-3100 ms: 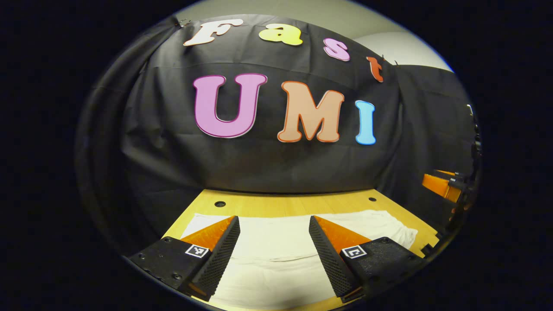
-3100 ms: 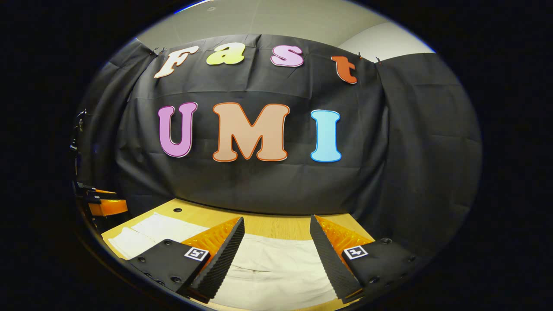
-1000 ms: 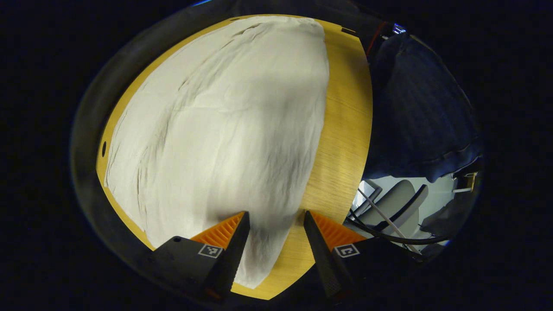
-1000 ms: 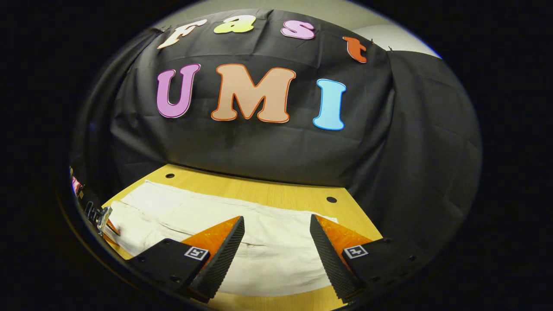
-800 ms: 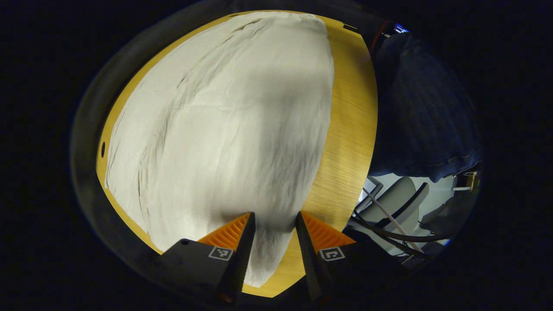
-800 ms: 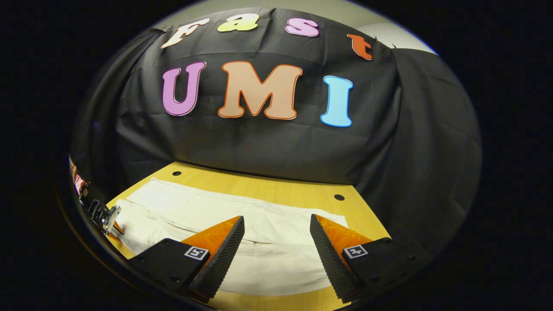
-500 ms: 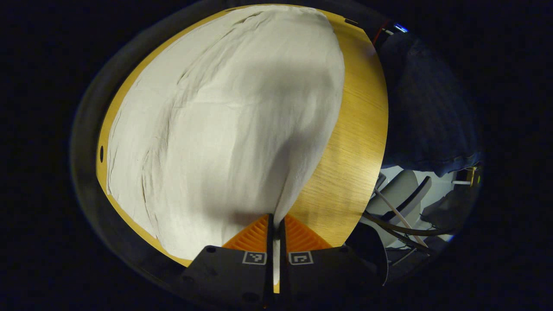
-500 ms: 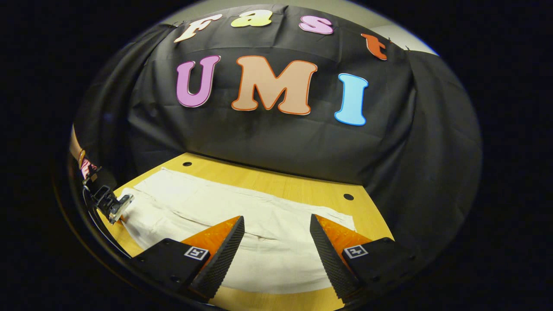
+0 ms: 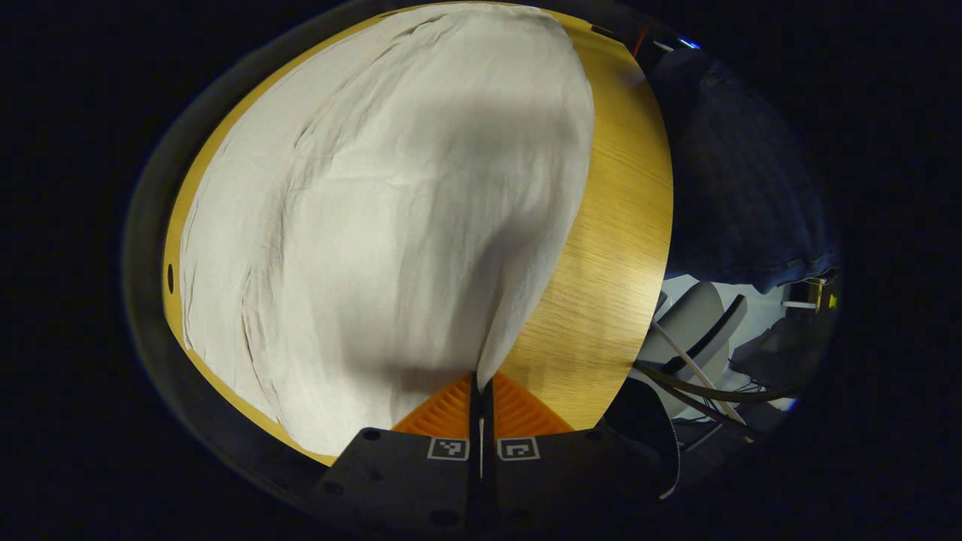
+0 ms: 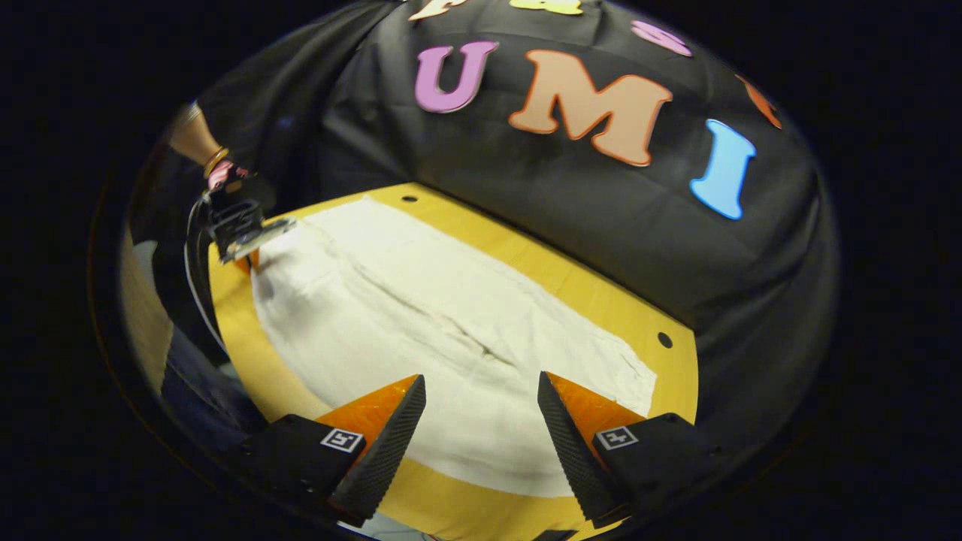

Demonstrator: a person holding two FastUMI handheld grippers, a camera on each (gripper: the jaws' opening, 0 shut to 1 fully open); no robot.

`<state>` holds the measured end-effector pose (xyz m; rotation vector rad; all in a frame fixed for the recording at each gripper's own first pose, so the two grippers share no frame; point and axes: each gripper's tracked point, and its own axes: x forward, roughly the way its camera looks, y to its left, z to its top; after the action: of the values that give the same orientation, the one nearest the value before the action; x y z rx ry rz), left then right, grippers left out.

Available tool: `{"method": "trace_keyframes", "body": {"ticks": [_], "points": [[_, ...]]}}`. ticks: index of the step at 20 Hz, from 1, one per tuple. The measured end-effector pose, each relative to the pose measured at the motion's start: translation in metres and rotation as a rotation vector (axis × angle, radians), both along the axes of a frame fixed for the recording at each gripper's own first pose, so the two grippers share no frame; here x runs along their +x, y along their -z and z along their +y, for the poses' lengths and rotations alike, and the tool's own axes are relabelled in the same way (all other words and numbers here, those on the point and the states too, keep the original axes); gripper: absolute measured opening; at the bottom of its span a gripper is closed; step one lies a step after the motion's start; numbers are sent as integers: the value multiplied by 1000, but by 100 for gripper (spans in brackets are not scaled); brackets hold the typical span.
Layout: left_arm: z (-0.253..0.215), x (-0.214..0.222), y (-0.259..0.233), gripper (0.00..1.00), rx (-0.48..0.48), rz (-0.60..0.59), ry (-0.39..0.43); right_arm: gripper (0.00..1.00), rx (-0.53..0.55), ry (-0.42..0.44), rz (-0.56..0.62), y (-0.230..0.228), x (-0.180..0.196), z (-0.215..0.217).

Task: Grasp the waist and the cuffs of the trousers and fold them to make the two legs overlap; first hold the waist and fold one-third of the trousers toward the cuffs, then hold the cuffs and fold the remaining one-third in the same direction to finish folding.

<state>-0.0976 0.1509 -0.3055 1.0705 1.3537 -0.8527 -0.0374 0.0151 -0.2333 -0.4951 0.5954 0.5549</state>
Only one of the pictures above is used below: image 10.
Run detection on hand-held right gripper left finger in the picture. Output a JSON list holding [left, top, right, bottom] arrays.
[[225, 374, 427, 528]]

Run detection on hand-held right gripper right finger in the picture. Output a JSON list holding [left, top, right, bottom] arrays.
[[537, 371, 741, 530]]

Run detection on white jeans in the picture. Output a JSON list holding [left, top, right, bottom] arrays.
[[250, 195, 658, 498]]

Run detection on person's dark blue clothing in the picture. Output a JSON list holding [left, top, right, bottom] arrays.
[[160, 323, 268, 452]]

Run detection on black backdrop cloth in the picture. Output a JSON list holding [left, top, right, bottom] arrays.
[[128, 0, 839, 467]]

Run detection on thin gripper cable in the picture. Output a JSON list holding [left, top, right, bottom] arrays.
[[183, 197, 230, 355]]

